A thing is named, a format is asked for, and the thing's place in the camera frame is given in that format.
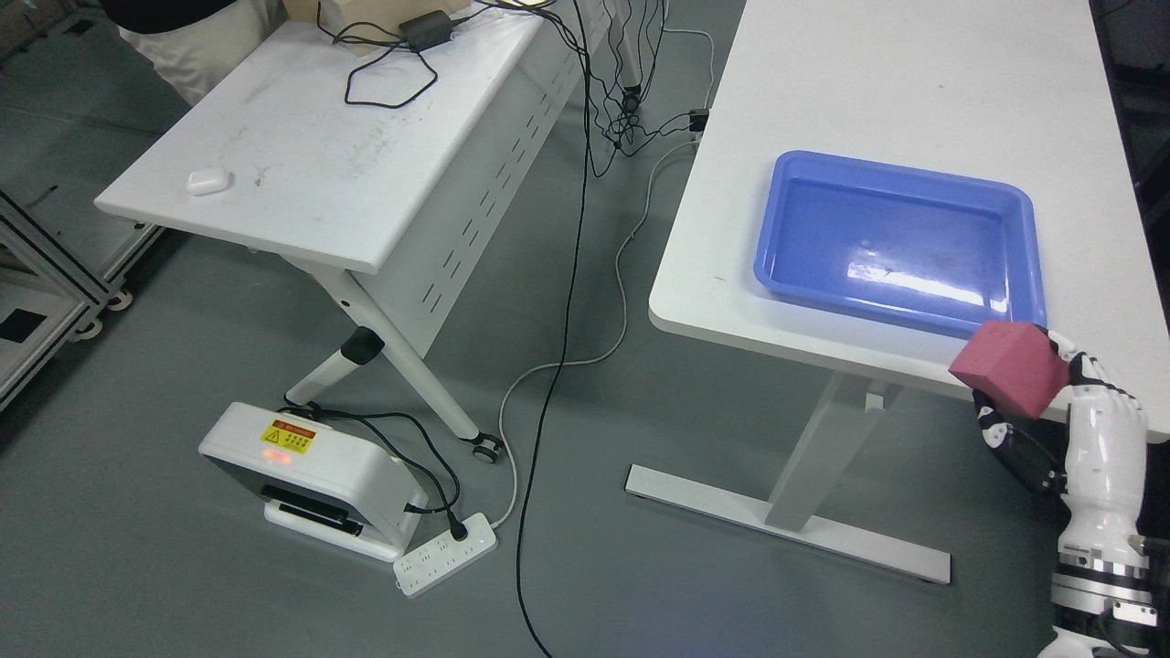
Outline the white power strip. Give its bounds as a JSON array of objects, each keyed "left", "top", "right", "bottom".
[{"left": 393, "top": 513, "right": 497, "bottom": 599}]

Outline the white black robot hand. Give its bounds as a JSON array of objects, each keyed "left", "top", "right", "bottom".
[{"left": 971, "top": 321, "right": 1148, "bottom": 569}]

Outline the long black cable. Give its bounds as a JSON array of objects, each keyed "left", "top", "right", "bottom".
[{"left": 515, "top": 0, "right": 596, "bottom": 658}]

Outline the aluminium frame cart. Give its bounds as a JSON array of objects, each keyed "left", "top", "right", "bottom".
[{"left": 1, "top": 193, "right": 163, "bottom": 407}]

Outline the pink foam block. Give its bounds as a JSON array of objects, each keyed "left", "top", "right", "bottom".
[{"left": 948, "top": 320, "right": 1071, "bottom": 418}]

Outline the white standing desk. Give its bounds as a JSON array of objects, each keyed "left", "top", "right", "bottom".
[{"left": 626, "top": 1, "right": 1166, "bottom": 583}]

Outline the white power station box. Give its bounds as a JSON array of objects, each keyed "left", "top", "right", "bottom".
[{"left": 199, "top": 400, "right": 428, "bottom": 563}]

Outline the person in white trousers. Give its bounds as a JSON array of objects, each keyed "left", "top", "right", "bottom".
[{"left": 99, "top": 1, "right": 287, "bottom": 107}]

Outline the black power adapter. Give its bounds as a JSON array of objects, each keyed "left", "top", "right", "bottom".
[{"left": 399, "top": 11, "right": 454, "bottom": 53}]

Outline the white cable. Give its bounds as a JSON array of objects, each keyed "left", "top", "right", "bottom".
[{"left": 494, "top": 27, "right": 716, "bottom": 532}]

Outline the white earbuds case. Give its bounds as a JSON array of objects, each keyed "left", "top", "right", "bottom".
[{"left": 185, "top": 165, "right": 233, "bottom": 196}]

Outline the blue plastic tray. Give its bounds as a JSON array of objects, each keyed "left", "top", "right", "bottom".
[{"left": 753, "top": 150, "right": 1048, "bottom": 340}]

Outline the white folding table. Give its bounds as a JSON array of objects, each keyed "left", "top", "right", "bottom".
[{"left": 95, "top": 1, "right": 618, "bottom": 462}]

